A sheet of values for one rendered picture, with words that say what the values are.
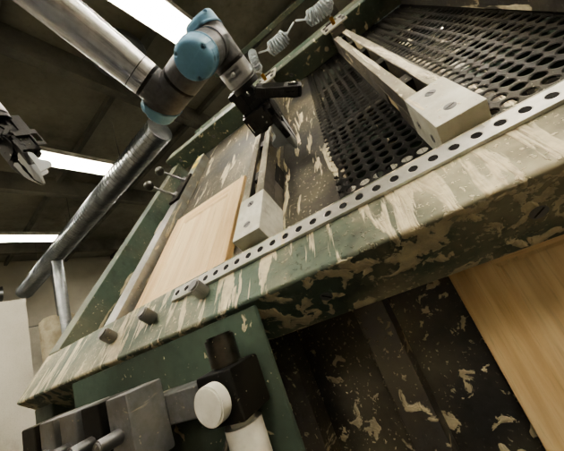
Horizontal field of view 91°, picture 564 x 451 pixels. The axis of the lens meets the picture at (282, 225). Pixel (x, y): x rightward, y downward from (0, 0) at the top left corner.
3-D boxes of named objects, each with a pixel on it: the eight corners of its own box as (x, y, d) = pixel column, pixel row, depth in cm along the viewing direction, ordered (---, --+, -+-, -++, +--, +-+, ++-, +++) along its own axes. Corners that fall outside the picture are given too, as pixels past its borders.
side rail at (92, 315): (84, 370, 83) (47, 355, 77) (186, 181, 167) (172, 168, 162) (96, 365, 80) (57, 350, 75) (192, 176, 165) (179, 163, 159)
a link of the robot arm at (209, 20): (176, 34, 57) (190, 28, 64) (214, 81, 63) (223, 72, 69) (202, 6, 54) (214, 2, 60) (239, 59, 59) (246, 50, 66)
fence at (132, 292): (115, 337, 70) (101, 330, 68) (202, 164, 143) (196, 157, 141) (127, 331, 68) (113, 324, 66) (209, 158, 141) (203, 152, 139)
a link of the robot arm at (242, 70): (245, 52, 66) (241, 58, 60) (257, 70, 68) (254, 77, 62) (222, 72, 69) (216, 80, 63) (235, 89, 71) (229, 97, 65)
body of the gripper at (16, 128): (48, 145, 80) (19, 109, 78) (13, 149, 73) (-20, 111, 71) (41, 160, 84) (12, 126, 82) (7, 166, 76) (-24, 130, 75)
